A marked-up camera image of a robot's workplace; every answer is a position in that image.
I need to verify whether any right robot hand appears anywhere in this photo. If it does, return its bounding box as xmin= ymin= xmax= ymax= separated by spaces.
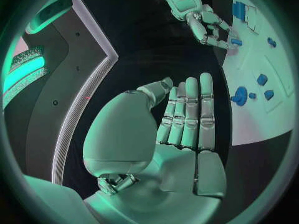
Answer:
xmin=185 ymin=4 xmax=234 ymax=50

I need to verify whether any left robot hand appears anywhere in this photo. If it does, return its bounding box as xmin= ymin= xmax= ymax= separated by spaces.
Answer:
xmin=82 ymin=72 xmax=228 ymax=224

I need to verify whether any white task board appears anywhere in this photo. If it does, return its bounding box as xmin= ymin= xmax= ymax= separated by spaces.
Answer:
xmin=221 ymin=0 xmax=297 ymax=146

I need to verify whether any blue ribbed block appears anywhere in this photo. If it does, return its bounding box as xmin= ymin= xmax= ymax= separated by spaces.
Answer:
xmin=232 ymin=1 xmax=247 ymax=21

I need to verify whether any blue gear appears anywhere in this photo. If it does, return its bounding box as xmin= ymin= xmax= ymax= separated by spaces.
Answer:
xmin=230 ymin=86 xmax=248 ymax=107

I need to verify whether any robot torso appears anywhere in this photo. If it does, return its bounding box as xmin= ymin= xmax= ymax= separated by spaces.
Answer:
xmin=1 ymin=0 xmax=119 ymax=186

